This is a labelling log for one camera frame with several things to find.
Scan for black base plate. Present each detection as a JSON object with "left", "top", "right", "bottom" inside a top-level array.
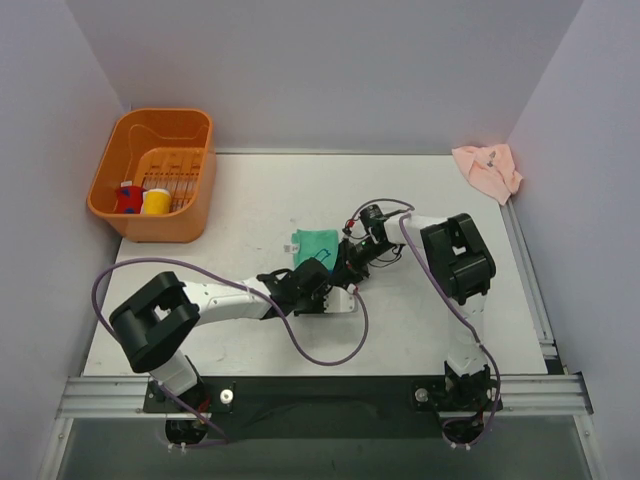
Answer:
[{"left": 165, "top": 377, "right": 501, "bottom": 444}]

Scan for yellow rolled towel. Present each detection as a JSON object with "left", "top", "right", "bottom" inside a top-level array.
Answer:
[{"left": 141, "top": 188, "right": 172, "bottom": 215}]

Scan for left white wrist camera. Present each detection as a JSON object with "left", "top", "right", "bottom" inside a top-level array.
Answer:
[{"left": 323, "top": 287, "right": 358, "bottom": 314}]

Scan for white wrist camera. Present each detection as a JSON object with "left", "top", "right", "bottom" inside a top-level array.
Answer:
[
  {"left": 323, "top": 287, "right": 358, "bottom": 314},
  {"left": 342, "top": 218, "right": 360, "bottom": 240}
]

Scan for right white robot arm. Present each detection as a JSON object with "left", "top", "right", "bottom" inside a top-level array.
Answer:
[{"left": 331, "top": 204, "right": 497, "bottom": 410}]

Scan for aluminium frame rail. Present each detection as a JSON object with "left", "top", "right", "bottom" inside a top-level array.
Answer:
[{"left": 57, "top": 375, "right": 593, "bottom": 419}]

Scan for orange plastic basket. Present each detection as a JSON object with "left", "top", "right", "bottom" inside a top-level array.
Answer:
[{"left": 87, "top": 108, "right": 216, "bottom": 243}]

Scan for red rolled towel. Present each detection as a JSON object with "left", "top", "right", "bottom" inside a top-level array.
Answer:
[{"left": 115, "top": 182, "right": 145, "bottom": 214}]

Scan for green blue yellow towel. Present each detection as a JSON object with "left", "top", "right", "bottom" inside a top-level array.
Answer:
[{"left": 284, "top": 229, "right": 340, "bottom": 272}]

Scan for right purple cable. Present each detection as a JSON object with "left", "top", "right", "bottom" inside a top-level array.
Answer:
[{"left": 347, "top": 199, "right": 501, "bottom": 446}]

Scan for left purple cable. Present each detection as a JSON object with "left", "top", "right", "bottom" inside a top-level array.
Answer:
[{"left": 92, "top": 257, "right": 371, "bottom": 448}]

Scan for pink crumpled towel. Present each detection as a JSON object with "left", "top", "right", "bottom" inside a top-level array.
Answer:
[{"left": 451, "top": 144, "right": 523, "bottom": 206}]

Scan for purple cable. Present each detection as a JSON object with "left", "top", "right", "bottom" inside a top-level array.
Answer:
[
  {"left": 347, "top": 199, "right": 501, "bottom": 446},
  {"left": 92, "top": 257, "right": 371, "bottom": 448}
]

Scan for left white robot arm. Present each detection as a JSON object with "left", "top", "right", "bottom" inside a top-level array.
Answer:
[{"left": 109, "top": 259, "right": 330, "bottom": 412}]

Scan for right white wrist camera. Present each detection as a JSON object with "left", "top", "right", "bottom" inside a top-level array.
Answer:
[{"left": 342, "top": 218, "right": 360, "bottom": 240}]

